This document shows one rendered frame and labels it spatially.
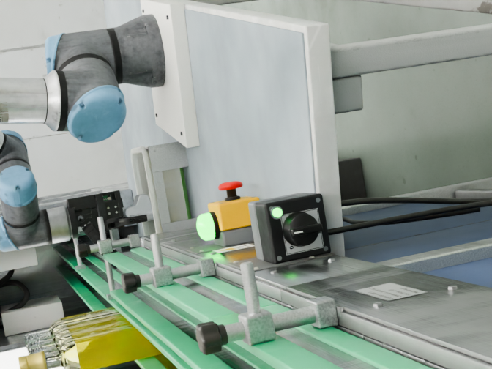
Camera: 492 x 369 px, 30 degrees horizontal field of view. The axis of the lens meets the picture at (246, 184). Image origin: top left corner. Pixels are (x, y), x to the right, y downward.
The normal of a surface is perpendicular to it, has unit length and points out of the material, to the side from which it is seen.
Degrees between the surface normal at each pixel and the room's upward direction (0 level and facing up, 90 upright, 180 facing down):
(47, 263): 90
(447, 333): 90
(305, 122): 0
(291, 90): 0
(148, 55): 73
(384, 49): 90
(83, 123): 97
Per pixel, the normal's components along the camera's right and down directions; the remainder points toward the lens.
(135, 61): 0.02, 0.41
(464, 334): -0.16, -0.99
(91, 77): 0.23, -0.75
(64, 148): 0.28, 0.02
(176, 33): 0.31, 0.22
